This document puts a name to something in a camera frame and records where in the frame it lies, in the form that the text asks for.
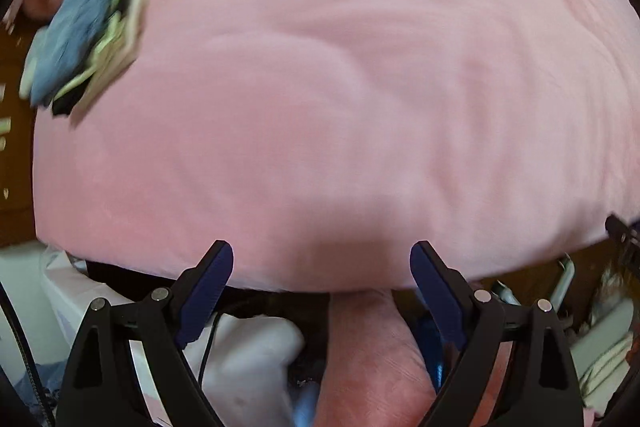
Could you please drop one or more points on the light green folded garment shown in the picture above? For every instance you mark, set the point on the light green folded garment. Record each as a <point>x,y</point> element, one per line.
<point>127,27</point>

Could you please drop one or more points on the wooden headboard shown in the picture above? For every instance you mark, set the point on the wooden headboard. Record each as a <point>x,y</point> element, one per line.
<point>15,157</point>

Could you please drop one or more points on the white printed bag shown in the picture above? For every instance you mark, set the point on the white printed bag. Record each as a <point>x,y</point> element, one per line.
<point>55,277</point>

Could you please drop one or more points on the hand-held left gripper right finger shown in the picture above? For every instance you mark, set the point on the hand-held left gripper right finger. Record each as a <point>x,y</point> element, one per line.
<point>440,297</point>

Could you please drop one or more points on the blue denim jacket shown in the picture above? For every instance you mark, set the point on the blue denim jacket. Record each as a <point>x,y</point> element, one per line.
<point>75,37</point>

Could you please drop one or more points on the white plastic bag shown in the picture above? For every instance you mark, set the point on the white plastic bag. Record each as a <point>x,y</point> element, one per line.
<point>250,367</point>

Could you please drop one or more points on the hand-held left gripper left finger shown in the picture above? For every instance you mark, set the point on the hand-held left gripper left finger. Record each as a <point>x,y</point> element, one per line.
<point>207,292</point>

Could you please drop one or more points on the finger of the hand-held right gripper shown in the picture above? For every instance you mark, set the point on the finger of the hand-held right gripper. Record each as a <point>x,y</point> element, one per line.
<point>625,239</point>

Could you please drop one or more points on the person's pink trousers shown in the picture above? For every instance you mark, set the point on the person's pink trousers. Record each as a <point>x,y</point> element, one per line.
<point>375,357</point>

